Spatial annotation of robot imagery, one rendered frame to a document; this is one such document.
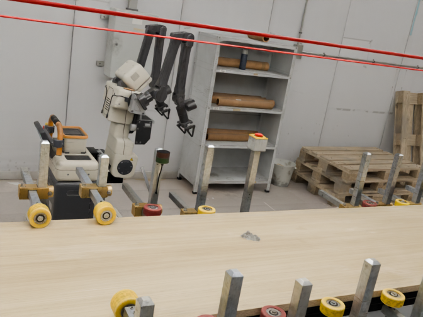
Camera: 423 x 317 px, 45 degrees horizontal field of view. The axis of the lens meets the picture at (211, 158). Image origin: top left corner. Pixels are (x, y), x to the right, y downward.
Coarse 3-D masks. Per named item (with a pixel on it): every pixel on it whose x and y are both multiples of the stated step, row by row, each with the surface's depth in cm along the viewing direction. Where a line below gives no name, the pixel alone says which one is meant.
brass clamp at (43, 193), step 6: (18, 186) 209; (30, 186) 209; (36, 186) 210; (48, 186) 213; (18, 192) 209; (24, 192) 207; (42, 192) 210; (48, 192) 211; (24, 198) 208; (42, 198) 211
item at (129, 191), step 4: (124, 184) 259; (128, 184) 260; (124, 188) 258; (128, 188) 255; (128, 192) 251; (132, 192) 250; (128, 196) 251; (132, 196) 246; (136, 196) 246; (132, 200) 246; (136, 200) 242; (140, 200) 243
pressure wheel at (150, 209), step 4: (148, 204) 227; (152, 204) 228; (156, 204) 228; (144, 208) 223; (148, 208) 223; (152, 208) 224; (156, 208) 225; (160, 208) 225; (144, 212) 224; (148, 212) 222; (152, 212) 222; (156, 212) 222; (160, 212) 224
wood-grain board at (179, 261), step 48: (0, 240) 177; (48, 240) 183; (96, 240) 188; (144, 240) 194; (192, 240) 201; (240, 240) 208; (288, 240) 215; (336, 240) 223; (384, 240) 232; (0, 288) 150; (48, 288) 154; (96, 288) 158; (144, 288) 162; (192, 288) 167; (288, 288) 177; (336, 288) 182; (384, 288) 188
